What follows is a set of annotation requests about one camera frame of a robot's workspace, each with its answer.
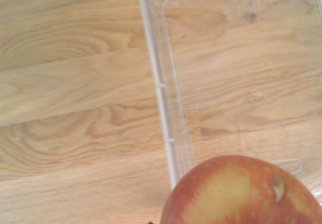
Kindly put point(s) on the red apple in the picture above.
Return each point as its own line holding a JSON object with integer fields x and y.
{"x": 239, "y": 193}

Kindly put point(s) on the clear plastic container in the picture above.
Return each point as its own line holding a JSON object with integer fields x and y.
{"x": 239, "y": 70}

